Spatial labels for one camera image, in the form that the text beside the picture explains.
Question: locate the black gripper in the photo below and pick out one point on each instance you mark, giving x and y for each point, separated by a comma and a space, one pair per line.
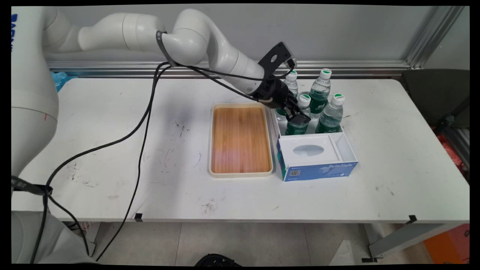
274, 93

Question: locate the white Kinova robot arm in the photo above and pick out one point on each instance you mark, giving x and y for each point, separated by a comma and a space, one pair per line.
123, 33

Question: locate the clear green label water bottle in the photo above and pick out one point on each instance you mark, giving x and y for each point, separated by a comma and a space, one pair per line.
330, 116
298, 129
320, 93
292, 84

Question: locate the white and blue cardboard box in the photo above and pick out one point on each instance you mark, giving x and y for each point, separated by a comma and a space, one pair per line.
318, 157

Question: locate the cream tray with wooden bottom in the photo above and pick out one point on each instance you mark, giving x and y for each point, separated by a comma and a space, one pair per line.
240, 140

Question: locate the dark grey chair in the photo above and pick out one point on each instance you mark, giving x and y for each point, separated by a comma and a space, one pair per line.
435, 97

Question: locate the black tape piece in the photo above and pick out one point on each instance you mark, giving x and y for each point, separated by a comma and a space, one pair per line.
138, 216
412, 218

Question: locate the grey metal table leg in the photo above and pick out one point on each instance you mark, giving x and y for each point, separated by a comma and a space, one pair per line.
405, 238

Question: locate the black round floor object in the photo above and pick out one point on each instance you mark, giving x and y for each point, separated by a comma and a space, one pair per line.
217, 260

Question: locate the orange floor object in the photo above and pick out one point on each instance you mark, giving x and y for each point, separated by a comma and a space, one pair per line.
448, 243

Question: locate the blue plastic bag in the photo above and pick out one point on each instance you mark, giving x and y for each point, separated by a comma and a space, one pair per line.
60, 79

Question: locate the aluminium frame rail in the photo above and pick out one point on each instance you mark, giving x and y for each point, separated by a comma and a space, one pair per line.
337, 67

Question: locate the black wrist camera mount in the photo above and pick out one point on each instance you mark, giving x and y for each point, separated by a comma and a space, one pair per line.
275, 56

